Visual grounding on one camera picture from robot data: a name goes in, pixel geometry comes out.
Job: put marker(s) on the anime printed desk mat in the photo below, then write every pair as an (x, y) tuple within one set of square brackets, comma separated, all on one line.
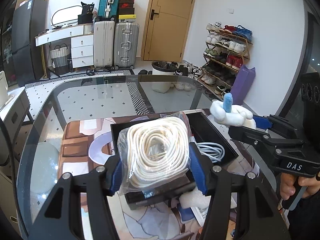
[(152, 154)]

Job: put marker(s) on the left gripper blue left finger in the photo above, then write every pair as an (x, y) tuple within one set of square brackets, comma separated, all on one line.
[(60, 215)]

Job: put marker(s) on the silver suitcase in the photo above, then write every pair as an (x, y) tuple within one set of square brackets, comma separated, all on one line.
[(125, 45)]

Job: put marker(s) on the black handbag on desk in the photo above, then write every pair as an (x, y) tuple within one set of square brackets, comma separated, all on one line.
[(86, 15)]

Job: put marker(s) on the black cardboard box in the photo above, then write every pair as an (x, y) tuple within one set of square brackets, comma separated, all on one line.
[(201, 129)]

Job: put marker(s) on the white suitcase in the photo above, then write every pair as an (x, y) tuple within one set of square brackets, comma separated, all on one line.
[(103, 40)]

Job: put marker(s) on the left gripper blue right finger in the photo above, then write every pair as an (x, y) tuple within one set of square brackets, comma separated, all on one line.
[(257, 216)]

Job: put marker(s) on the stacked shoe boxes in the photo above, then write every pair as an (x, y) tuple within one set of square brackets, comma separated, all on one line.
[(126, 11)]

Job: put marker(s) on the wooden door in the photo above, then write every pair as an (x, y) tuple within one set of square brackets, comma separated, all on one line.
[(166, 29)]

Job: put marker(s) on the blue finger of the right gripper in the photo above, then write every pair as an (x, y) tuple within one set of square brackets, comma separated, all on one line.
[(262, 122)]

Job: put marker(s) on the white dresser desk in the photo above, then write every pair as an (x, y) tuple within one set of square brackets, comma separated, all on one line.
[(78, 39)]

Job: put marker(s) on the purple bag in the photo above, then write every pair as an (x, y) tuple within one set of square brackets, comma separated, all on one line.
[(242, 84)]

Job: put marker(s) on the white trash bin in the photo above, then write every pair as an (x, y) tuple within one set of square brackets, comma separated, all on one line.
[(163, 69)]

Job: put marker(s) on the grey side cabinet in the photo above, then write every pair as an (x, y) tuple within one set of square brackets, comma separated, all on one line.
[(14, 111)]

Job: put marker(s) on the black refrigerator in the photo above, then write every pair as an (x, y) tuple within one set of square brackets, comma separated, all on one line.
[(29, 20)]

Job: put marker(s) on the wooden shoe rack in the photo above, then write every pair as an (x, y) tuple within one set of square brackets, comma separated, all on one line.
[(226, 53)]

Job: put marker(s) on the white electric kettle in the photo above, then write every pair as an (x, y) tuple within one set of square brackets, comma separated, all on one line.
[(3, 89)]

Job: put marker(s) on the white foam block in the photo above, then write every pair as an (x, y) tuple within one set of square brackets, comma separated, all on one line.
[(194, 198)]

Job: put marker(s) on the oval vanity mirror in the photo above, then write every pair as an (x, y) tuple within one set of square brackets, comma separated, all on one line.
[(68, 15)]

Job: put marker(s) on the woven laundry basket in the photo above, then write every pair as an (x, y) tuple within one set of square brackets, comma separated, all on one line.
[(60, 56)]

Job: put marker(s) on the person's right hand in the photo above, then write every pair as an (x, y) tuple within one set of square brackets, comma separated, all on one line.
[(287, 188)]

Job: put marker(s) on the teal suitcase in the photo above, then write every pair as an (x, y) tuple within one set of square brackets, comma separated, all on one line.
[(108, 9)]

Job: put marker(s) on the white blue plush toy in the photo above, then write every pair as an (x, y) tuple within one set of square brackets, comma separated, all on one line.
[(226, 113)]

